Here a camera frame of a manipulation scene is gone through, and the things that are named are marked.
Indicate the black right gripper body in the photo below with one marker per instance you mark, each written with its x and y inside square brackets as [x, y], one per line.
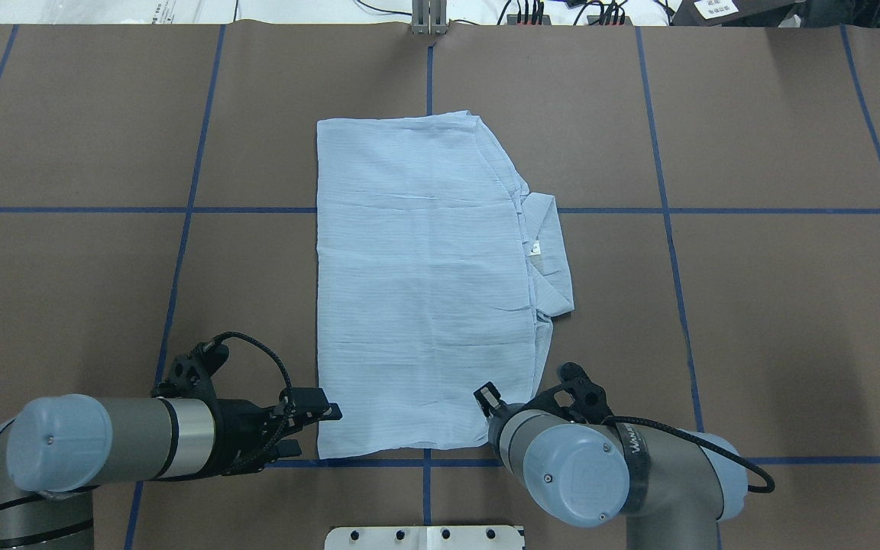
[488, 399]

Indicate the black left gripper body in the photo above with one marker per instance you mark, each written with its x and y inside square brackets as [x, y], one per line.
[237, 437]

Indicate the light blue button-up shirt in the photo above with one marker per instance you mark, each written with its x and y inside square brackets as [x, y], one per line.
[439, 270]

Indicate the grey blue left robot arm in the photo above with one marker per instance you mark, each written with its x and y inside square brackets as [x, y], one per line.
[58, 449]

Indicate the grey aluminium frame post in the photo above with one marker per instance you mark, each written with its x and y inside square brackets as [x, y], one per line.
[429, 17]

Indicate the black power strip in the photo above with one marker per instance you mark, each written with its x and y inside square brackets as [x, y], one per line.
[594, 14]

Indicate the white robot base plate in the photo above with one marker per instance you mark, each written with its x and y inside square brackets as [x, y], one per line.
[427, 537]

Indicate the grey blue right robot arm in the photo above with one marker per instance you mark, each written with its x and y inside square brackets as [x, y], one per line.
[585, 465]

